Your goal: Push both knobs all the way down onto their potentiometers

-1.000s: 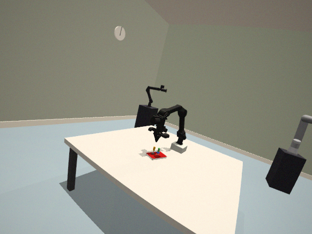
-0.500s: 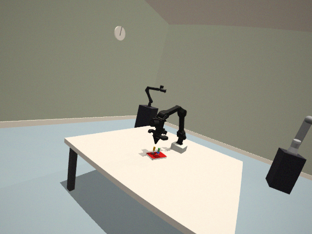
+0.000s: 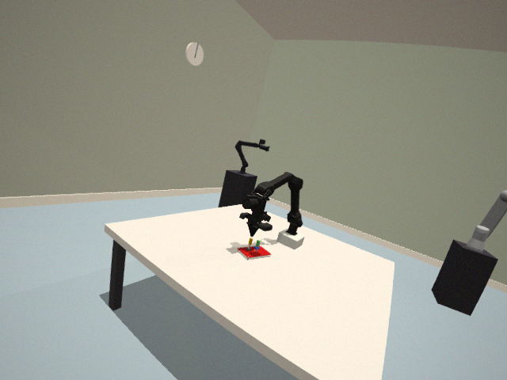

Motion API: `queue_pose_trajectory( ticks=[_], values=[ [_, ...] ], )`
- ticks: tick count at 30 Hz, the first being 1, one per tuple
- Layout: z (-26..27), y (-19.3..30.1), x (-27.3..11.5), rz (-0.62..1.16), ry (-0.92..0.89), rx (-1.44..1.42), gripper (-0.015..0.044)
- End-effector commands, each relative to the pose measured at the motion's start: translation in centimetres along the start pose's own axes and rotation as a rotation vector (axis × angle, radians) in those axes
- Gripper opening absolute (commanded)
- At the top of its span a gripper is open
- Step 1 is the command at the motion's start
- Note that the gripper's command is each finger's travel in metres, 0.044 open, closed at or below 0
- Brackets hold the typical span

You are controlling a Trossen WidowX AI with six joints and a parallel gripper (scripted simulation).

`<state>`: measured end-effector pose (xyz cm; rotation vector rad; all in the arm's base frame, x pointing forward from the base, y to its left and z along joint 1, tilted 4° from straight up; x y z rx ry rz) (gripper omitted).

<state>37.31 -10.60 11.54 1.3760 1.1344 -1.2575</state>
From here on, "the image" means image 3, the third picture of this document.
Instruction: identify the red circuit board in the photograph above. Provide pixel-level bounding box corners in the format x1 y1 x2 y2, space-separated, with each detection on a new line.
237 238 272 260

